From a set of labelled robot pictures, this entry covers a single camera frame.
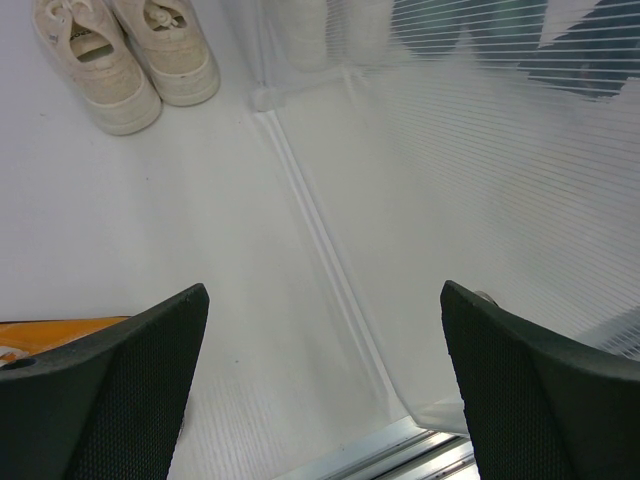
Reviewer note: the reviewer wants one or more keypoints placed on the white sneaker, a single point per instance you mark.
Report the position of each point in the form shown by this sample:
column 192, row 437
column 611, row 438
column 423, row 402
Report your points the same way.
column 302, row 27
column 368, row 29

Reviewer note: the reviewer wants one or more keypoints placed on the white plastic shoe cabinet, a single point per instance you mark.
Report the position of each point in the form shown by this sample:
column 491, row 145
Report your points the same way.
column 269, row 93

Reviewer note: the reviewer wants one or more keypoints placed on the orange sneaker upper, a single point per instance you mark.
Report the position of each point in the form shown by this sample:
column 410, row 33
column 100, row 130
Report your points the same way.
column 21, row 341

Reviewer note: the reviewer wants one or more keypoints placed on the aluminium mounting rail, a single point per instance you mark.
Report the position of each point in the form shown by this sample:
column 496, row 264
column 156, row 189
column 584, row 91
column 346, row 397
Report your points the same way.
column 402, row 450

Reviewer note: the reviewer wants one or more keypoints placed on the clear cabinet door panel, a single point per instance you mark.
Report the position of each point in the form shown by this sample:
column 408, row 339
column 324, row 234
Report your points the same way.
column 465, row 170

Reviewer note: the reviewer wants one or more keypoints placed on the green pointed shoe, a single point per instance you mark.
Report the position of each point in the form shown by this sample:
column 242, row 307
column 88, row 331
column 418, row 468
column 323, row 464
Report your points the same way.
column 431, row 30
column 594, row 57

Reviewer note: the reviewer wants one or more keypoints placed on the beige sneaker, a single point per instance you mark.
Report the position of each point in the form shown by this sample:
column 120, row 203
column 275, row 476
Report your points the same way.
column 180, row 63
column 88, row 47

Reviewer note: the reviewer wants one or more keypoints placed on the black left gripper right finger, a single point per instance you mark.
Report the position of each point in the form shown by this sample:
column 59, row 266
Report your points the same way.
column 537, row 404

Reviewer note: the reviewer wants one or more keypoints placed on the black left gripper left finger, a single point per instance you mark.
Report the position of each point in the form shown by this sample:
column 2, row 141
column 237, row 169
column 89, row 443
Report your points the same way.
column 109, row 405

